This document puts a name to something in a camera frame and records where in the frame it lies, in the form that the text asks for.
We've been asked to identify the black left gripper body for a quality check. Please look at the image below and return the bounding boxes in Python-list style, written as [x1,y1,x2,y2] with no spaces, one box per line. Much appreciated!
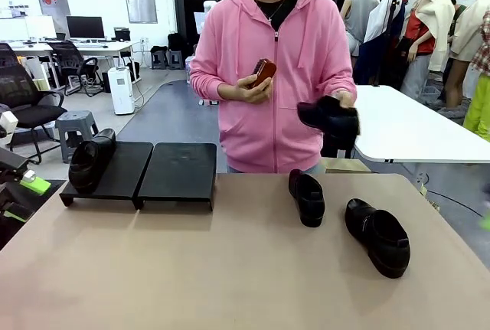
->
[0,147,31,208]

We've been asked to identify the black leather shoe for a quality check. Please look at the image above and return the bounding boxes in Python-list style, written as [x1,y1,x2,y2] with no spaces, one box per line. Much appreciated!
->
[296,95,361,143]
[288,168,326,228]
[68,128,118,194]
[345,198,411,279]

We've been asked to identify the person's right forearm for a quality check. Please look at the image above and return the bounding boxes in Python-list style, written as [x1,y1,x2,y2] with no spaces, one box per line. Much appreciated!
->
[190,71,243,101]

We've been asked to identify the person's left forearm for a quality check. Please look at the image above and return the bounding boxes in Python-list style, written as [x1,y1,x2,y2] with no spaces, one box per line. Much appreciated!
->
[325,77,358,97]

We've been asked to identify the black shoe stand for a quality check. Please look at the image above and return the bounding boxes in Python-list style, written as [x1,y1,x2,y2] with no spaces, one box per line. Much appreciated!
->
[132,142,218,213]
[59,141,155,208]

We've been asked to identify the person's right hand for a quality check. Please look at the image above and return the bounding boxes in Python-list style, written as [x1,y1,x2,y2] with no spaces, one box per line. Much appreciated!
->
[237,75,273,104]

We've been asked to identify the person's left hand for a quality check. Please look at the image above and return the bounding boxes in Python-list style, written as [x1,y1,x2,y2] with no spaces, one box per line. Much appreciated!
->
[332,90,358,111]

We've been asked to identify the large black office chair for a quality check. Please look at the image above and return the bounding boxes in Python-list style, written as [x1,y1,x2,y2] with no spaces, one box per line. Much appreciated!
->
[0,42,69,165]

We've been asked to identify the large grey plastic stool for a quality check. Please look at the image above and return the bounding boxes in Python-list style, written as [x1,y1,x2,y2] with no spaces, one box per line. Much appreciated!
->
[54,110,100,165]

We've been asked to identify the black mesh office chair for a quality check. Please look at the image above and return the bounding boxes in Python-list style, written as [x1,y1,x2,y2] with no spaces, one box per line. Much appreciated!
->
[49,41,104,97]

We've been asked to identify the white air purifier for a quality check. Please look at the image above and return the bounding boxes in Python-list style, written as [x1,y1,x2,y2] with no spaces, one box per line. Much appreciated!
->
[107,66,136,116]

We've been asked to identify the white monitor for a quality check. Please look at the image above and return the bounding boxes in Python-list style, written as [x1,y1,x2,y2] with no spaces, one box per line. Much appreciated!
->
[0,18,28,42]
[24,15,57,39]

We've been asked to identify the white office desk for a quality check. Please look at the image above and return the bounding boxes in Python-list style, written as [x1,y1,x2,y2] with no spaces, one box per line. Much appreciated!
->
[0,41,141,92]

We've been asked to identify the black computer monitor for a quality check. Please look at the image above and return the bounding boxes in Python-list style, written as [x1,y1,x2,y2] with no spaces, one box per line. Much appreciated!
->
[66,15,106,40]

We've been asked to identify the grey board with red sign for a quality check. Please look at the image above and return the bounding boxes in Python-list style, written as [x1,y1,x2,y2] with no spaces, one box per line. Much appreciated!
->
[37,0,72,17]

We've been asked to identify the small grey plastic stool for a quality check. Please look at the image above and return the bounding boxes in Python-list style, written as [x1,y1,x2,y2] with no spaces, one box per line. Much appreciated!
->
[150,50,169,70]
[167,50,185,70]

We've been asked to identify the black backpack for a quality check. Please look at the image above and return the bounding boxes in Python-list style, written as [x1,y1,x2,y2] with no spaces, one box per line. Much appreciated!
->
[167,31,184,54]

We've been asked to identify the person in pink hoodie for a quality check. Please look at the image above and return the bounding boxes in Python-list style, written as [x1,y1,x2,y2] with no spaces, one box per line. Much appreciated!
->
[189,0,358,175]

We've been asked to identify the brown cardboard box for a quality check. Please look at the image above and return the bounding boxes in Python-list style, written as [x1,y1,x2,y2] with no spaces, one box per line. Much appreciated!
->
[320,156,373,175]

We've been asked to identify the mannequin in grey tank top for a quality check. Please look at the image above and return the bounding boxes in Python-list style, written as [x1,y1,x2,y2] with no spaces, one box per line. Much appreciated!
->
[341,0,381,57]

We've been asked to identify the white table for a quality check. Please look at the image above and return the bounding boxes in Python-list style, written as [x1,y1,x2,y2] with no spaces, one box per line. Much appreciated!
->
[344,84,490,185]

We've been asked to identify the mannequin in white blue jacket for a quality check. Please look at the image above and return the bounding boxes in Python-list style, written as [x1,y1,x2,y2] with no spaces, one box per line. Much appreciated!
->
[354,0,409,86]

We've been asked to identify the grey plastic crate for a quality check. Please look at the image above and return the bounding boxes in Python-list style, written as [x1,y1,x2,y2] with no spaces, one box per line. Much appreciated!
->
[418,83,442,107]

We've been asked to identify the mannequin in cream jacket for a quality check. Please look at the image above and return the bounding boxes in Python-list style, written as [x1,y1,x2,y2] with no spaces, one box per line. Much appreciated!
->
[400,0,456,97]

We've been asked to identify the mannequin plaid shirt neon trousers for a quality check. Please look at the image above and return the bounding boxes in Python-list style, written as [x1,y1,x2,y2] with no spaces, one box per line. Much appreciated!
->
[462,10,490,143]

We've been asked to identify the mannequin with bucket hat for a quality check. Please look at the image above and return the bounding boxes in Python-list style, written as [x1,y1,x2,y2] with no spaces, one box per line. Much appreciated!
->
[446,0,490,109]

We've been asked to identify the silver wall panel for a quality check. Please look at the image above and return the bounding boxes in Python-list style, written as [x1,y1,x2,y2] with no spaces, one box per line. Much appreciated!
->
[122,0,158,24]

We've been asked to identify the silver cross necklace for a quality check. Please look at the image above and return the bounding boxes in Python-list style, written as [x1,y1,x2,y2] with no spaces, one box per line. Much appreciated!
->
[260,0,288,25]

